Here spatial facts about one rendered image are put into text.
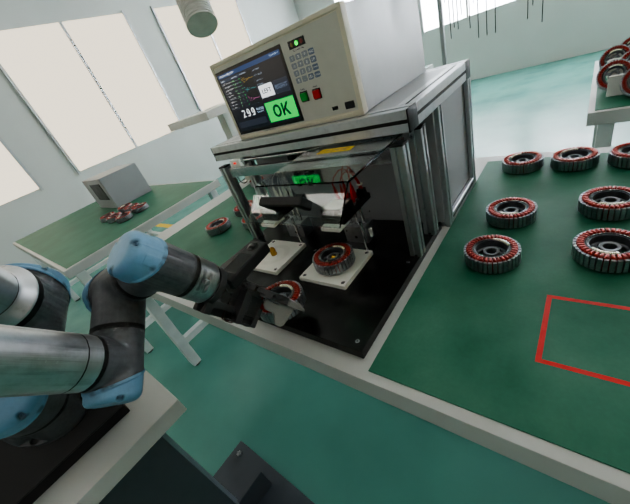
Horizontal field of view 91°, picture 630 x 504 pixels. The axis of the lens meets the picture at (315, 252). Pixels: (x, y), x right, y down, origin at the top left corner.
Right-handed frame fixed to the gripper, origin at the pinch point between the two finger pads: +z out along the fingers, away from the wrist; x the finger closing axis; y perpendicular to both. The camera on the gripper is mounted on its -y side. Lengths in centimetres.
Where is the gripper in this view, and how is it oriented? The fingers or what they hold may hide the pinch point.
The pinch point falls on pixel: (282, 301)
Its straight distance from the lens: 71.9
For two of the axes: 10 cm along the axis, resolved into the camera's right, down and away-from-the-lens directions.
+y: -3.1, 9.2, -2.3
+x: 7.7, 1.0, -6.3
